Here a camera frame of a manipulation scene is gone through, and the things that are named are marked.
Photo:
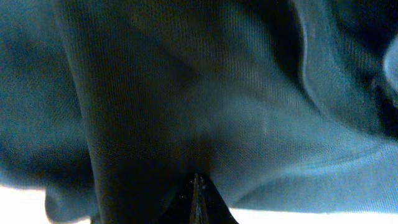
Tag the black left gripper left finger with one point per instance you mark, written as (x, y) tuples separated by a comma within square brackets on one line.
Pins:
[(179, 209)]

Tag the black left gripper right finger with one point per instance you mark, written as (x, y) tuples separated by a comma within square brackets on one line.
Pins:
[(210, 207)]

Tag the black t-shirt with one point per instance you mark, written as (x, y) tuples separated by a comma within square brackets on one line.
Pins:
[(285, 106)]

